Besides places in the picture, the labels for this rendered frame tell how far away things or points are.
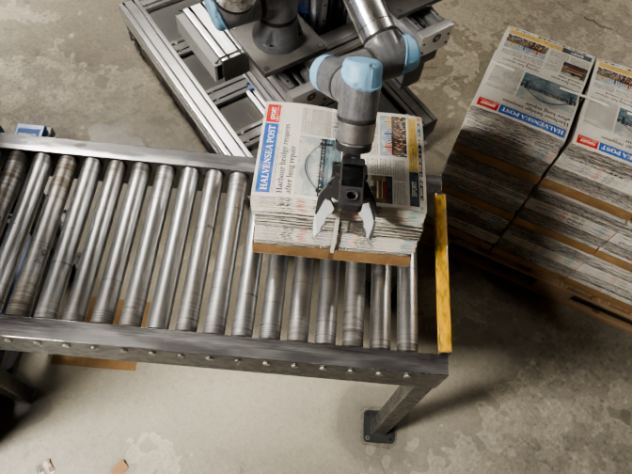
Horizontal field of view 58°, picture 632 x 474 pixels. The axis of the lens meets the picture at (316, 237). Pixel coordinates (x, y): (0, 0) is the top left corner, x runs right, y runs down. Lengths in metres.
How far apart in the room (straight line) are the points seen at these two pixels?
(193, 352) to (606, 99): 1.38
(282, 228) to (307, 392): 0.95
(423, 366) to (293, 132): 0.61
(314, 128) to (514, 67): 0.78
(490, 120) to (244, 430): 1.29
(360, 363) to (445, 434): 0.90
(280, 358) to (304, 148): 0.48
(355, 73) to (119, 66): 2.04
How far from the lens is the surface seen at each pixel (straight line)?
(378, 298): 1.40
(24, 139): 1.73
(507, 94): 1.82
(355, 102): 1.07
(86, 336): 1.41
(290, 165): 1.25
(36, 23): 3.29
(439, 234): 1.48
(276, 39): 1.77
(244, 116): 2.43
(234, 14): 1.62
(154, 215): 1.50
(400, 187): 1.25
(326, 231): 1.30
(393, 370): 1.34
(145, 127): 2.71
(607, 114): 1.90
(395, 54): 1.20
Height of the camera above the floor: 2.07
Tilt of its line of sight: 62 degrees down
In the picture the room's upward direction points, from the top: 8 degrees clockwise
